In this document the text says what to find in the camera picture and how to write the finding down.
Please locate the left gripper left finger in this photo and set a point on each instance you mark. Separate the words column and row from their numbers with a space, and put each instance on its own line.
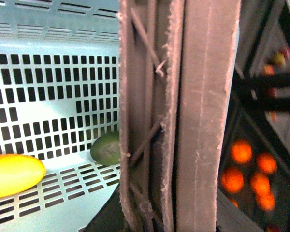
column 110, row 217

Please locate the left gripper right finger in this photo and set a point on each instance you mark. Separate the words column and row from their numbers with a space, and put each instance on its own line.
column 232, row 219

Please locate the green avocado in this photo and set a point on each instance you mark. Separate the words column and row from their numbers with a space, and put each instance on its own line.
column 106, row 149

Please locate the yellow mango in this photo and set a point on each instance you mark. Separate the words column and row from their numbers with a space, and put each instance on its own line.
column 18, row 173

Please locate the light blue plastic basket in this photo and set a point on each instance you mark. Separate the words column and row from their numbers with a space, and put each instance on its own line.
column 58, row 94

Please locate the brown basket handle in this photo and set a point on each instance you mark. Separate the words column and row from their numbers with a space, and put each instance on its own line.
column 176, row 62

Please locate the blurred orange fruit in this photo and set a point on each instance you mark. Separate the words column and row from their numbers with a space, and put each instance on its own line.
column 266, row 202
column 232, row 180
column 241, row 151
column 266, row 163
column 260, row 183

